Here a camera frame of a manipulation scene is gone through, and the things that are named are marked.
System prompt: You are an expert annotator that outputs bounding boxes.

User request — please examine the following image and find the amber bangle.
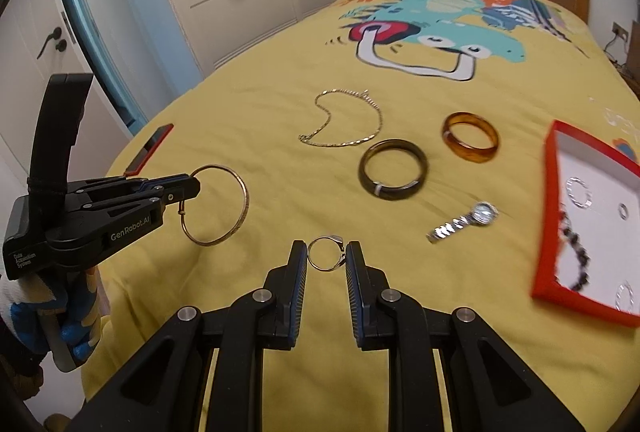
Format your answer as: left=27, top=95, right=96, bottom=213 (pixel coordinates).
left=441, top=111, right=500, bottom=160

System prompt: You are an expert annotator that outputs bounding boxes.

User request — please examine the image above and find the red jewelry box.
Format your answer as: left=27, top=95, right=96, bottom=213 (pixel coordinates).
left=531, top=119, right=640, bottom=329

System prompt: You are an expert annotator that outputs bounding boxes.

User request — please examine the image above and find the gold chain necklace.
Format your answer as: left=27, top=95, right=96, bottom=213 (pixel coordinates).
left=298, top=87, right=383, bottom=148

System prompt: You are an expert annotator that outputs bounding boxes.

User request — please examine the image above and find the black door handle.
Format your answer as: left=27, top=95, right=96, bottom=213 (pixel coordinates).
left=37, top=27, right=68, bottom=59

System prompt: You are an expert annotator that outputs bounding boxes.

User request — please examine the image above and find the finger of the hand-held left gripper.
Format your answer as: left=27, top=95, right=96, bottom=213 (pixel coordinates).
left=62, top=176, right=162, bottom=196
left=82, top=173, right=202, bottom=216

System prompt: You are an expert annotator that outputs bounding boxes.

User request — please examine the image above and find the thin gold bangle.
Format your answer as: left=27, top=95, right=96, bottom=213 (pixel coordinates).
left=179, top=165, right=249, bottom=247

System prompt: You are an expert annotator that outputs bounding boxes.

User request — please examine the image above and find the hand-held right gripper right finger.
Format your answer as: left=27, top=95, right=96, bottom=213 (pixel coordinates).
left=345, top=239, right=586, bottom=432

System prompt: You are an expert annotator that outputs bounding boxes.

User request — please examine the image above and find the white door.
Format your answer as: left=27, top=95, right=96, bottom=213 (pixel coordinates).
left=0, top=0, right=133, bottom=193

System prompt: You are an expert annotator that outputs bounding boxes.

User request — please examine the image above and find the red phone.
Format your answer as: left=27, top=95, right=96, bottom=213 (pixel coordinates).
left=123, top=123, right=174, bottom=177

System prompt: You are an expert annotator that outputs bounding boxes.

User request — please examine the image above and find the silver wristwatch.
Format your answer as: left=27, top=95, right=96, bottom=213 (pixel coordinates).
left=426, top=201, right=500, bottom=244

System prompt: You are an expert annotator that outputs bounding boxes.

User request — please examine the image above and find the black bead bracelet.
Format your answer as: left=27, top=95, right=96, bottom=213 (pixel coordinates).
left=556, top=211, right=593, bottom=291

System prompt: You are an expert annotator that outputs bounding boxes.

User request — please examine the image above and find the person's left hand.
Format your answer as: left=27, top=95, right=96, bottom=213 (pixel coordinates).
left=0, top=263, right=106, bottom=372

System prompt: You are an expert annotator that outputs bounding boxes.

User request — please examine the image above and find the power cable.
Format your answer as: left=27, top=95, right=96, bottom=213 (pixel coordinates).
left=602, top=37, right=632, bottom=69

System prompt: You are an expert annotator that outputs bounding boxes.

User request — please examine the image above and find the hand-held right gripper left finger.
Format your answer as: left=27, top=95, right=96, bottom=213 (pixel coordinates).
left=65, top=239, right=308, bottom=432

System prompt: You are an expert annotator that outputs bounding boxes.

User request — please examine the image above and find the dark stone bangle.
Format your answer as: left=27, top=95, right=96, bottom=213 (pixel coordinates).
left=357, top=138, right=429, bottom=201

